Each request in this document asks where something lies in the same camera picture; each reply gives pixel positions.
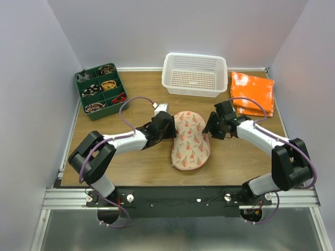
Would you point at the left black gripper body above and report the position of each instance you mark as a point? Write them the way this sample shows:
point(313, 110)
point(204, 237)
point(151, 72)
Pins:
point(170, 132)

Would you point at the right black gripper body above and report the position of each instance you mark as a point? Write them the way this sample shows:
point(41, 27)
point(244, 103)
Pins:
point(218, 130)

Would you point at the pink floral laundry bag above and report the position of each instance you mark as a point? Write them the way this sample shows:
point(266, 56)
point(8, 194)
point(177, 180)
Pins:
point(191, 148)

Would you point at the orange white cloth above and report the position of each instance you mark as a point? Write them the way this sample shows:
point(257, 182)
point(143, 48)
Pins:
point(252, 95)

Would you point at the white plastic basket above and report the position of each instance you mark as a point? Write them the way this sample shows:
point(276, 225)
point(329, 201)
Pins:
point(195, 74)

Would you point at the green compartment tray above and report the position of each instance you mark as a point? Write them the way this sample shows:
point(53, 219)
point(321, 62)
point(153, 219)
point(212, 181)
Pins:
point(113, 93)

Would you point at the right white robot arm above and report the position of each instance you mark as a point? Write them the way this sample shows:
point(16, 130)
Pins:
point(290, 162)

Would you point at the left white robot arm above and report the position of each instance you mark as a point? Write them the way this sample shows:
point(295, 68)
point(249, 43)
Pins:
point(93, 155)

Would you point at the black floral scrunchie bottom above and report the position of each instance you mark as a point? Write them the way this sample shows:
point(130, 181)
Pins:
point(94, 107)

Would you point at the black floral scrunchie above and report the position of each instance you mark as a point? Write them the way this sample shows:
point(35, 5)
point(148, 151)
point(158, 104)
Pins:
point(94, 107)
point(106, 69)

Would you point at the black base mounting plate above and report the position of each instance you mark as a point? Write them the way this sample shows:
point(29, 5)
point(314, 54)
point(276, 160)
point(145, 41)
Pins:
point(184, 201)

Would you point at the black white dotted scrunchie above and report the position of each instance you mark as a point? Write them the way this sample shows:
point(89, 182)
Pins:
point(91, 91)

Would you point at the black floral scrunchie top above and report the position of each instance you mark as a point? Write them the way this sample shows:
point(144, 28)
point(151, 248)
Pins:
point(106, 69)

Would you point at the grey item in tray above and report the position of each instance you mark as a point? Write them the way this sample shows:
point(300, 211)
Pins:
point(82, 76)

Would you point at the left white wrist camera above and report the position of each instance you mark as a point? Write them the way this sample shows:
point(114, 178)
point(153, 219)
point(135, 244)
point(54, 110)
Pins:
point(160, 107)

